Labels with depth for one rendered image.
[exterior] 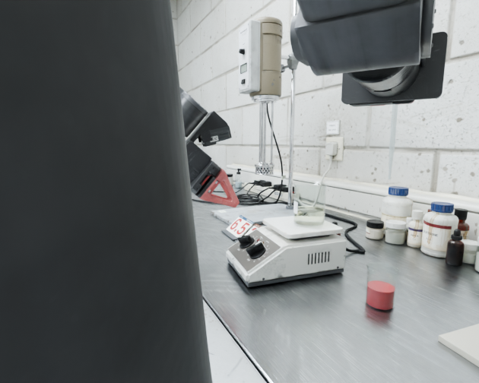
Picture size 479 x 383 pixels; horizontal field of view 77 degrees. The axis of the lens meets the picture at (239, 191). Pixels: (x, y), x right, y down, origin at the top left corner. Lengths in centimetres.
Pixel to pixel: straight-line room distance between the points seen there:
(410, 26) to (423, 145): 79
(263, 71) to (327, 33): 78
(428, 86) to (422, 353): 31
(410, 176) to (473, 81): 28
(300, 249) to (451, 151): 54
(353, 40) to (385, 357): 34
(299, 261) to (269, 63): 64
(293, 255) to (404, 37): 41
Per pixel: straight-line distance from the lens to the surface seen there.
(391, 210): 87
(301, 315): 48
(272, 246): 55
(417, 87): 39
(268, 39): 101
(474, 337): 51
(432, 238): 78
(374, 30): 21
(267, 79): 98
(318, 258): 58
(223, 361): 39
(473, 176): 92
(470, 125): 93
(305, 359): 40
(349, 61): 23
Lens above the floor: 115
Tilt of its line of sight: 9 degrees down
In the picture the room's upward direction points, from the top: straight up
